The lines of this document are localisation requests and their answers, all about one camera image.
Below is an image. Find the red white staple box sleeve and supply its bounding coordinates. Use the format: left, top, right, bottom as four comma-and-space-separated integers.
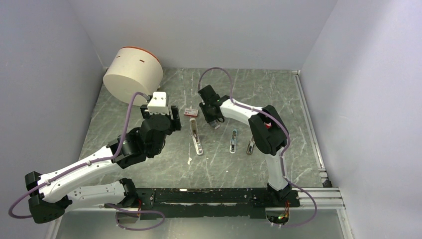
184, 108, 199, 118

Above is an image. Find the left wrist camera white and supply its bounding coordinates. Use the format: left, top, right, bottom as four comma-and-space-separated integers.
147, 92, 169, 115

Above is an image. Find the cream cylindrical drum orange rim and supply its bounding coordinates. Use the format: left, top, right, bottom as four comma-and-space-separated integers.
103, 46, 163, 104

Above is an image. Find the cardboard tray with staples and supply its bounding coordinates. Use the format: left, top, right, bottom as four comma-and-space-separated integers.
209, 120, 220, 130

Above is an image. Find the aluminium rail frame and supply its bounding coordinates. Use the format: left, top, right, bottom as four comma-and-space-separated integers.
44, 70, 355, 239

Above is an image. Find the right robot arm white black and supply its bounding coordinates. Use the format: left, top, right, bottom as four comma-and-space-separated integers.
199, 85, 292, 206

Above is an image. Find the beige brown small stapler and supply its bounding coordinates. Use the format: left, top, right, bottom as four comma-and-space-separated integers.
246, 136, 255, 155

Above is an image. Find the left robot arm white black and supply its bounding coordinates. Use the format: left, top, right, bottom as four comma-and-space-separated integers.
25, 105, 182, 224

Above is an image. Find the long white stapler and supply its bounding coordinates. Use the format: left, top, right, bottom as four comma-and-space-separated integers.
189, 118, 204, 155

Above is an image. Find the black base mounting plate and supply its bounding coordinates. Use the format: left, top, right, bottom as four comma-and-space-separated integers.
117, 188, 300, 219

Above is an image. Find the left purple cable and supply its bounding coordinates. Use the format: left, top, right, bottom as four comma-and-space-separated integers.
8, 92, 166, 231

